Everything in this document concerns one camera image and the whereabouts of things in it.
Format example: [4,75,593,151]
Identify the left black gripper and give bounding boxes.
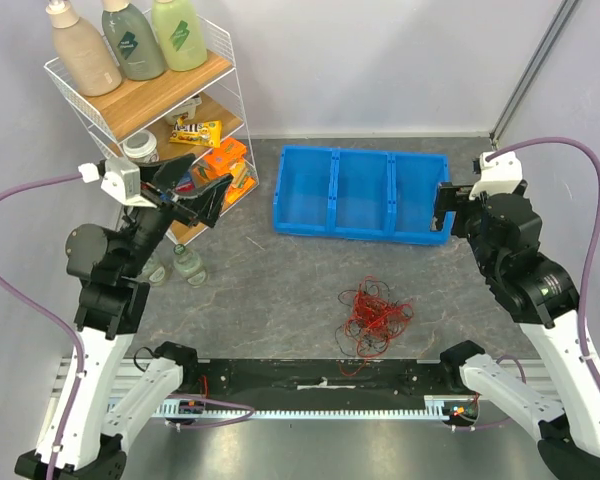
[120,151,234,275]

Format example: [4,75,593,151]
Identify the red and black wires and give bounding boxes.
[334,275,415,379]

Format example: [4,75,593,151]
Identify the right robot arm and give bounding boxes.
[434,182,600,479]

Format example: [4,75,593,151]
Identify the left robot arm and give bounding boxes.
[14,154,233,479]

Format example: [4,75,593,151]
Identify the blue snack packet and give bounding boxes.
[174,171,195,195]

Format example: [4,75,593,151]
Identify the orange snack boxes stack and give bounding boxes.
[191,137,257,205]

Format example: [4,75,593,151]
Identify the yellow candy bag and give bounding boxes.
[169,117,223,148]

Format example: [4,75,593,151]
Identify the blue three-compartment bin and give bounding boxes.
[272,145,453,246]

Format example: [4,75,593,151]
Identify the white paper cup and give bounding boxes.
[122,130,160,164]

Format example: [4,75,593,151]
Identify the right glass bottle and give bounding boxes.
[173,244,208,287]

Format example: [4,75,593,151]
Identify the glass bottle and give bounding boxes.
[173,244,208,287]
[138,253,171,287]

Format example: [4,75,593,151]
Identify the white tub container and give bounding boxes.
[163,95,202,126]

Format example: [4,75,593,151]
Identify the left glass bottle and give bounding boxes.
[138,253,171,287]

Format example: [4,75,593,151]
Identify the aluminium corner profile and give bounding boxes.
[489,0,581,147]

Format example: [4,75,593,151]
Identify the dark green pump bottle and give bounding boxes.
[101,0,167,81]

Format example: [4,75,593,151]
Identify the beige pump bottle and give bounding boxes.
[46,1,122,97]

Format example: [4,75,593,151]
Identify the light green pump bottle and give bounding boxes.
[151,0,207,72]

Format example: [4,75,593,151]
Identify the white wire shelf rack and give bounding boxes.
[43,10,259,247]

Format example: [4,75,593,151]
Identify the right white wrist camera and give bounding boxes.
[469,152,523,200]

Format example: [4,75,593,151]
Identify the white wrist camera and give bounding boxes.
[469,152,523,200]
[101,157,156,208]

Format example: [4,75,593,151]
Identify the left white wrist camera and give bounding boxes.
[101,157,156,208]

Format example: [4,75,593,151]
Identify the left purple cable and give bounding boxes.
[0,163,99,475]

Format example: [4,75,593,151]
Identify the purple cable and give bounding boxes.
[0,163,99,475]
[484,137,600,455]

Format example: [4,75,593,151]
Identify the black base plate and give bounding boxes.
[177,358,474,412]

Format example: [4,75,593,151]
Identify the slotted cable duct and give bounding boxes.
[151,397,469,421]

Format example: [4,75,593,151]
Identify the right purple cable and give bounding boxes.
[484,137,600,455]

